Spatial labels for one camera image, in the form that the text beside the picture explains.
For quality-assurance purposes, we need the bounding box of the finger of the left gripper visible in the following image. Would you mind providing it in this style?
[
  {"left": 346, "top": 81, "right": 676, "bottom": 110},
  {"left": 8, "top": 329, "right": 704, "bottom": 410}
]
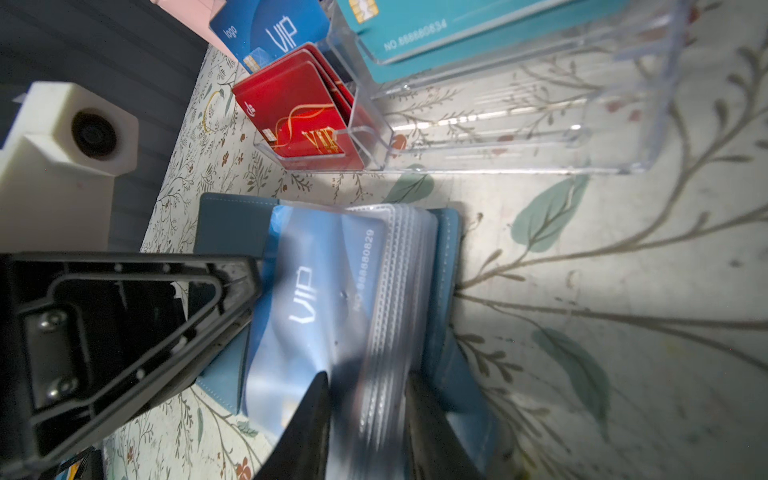
[{"left": 1, "top": 252, "right": 262, "bottom": 479}]

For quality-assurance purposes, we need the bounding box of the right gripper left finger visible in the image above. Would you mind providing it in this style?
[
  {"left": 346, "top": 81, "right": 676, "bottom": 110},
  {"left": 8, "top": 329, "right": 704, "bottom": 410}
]
[{"left": 254, "top": 372, "right": 332, "bottom": 480}]

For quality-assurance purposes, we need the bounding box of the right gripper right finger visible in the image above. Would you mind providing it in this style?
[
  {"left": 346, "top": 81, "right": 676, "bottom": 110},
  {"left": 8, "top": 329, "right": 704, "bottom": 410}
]
[{"left": 405, "top": 372, "right": 484, "bottom": 480}]

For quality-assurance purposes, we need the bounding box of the light blue VIP wallet card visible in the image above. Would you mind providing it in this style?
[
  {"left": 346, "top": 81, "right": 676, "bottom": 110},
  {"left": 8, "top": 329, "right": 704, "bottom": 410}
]
[{"left": 242, "top": 205, "right": 389, "bottom": 438}]

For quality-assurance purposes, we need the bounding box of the red VIP card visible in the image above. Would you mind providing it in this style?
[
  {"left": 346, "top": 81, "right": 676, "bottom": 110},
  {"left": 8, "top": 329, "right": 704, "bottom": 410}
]
[{"left": 233, "top": 43, "right": 366, "bottom": 171}]

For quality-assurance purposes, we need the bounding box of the teal VIP card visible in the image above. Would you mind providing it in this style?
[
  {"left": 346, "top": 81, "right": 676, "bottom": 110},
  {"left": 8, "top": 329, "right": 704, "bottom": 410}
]
[{"left": 337, "top": 0, "right": 627, "bottom": 83}]

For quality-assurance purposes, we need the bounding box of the pink pencil cup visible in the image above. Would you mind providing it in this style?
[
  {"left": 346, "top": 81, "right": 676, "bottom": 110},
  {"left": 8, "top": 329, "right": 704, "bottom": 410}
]
[{"left": 152, "top": 0, "right": 236, "bottom": 60}]

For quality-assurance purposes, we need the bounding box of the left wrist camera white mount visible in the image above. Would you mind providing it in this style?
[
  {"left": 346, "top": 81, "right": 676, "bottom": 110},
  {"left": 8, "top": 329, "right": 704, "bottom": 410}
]
[{"left": 1, "top": 81, "right": 139, "bottom": 253}]

